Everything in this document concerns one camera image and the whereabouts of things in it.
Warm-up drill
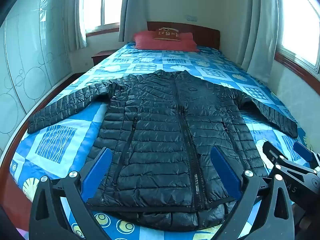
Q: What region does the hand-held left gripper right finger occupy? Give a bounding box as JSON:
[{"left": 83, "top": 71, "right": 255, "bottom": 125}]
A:
[{"left": 211, "top": 146, "right": 295, "bottom": 240}]

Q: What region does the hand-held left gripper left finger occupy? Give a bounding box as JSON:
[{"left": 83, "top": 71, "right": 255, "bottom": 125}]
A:
[{"left": 29, "top": 147, "right": 113, "bottom": 240}]

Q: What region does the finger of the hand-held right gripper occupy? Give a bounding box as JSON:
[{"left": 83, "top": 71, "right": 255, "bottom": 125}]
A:
[
  {"left": 262, "top": 141, "right": 318, "bottom": 175},
  {"left": 293, "top": 141, "right": 320, "bottom": 168}
]

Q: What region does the black quilted puffer jacket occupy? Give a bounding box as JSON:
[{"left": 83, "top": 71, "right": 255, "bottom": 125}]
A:
[{"left": 27, "top": 69, "right": 298, "bottom": 226}]

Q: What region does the blue patterned bed sheet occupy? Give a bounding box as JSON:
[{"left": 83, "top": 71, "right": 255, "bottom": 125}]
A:
[{"left": 10, "top": 41, "right": 316, "bottom": 240}]

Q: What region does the wooden nightstand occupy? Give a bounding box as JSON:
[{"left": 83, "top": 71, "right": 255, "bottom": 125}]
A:
[{"left": 91, "top": 50, "right": 118, "bottom": 67}]

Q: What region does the grey curtain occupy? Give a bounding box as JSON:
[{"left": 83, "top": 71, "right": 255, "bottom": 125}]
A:
[
  {"left": 240, "top": 0, "right": 279, "bottom": 73},
  {"left": 66, "top": 0, "right": 87, "bottom": 50},
  {"left": 118, "top": 0, "right": 151, "bottom": 43}
]

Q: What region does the white framed window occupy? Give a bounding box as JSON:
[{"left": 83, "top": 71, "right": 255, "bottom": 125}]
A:
[
  {"left": 81, "top": 0, "right": 126, "bottom": 33},
  {"left": 274, "top": 0, "right": 320, "bottom": 75}
]

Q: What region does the frosted glass sliding wardrobe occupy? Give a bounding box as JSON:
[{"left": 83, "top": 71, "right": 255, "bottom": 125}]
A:
[{"left": 0, "top": 0, "right": 75, "bottom": 153}]

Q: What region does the red pillow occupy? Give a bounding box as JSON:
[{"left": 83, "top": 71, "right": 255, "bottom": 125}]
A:
[{"left": 132, "top": 30, "right": 200, "bottom": 52}]

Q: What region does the wooden headboard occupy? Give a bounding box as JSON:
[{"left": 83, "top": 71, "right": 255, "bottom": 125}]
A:
[{"left": 0, "top": 21, "right": 221, "bottom": 230}]

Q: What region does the small brown printed cushion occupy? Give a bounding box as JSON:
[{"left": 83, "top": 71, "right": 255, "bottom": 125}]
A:
[{"left": 153, "top": 27, "right": 182, "bottom": 41}]

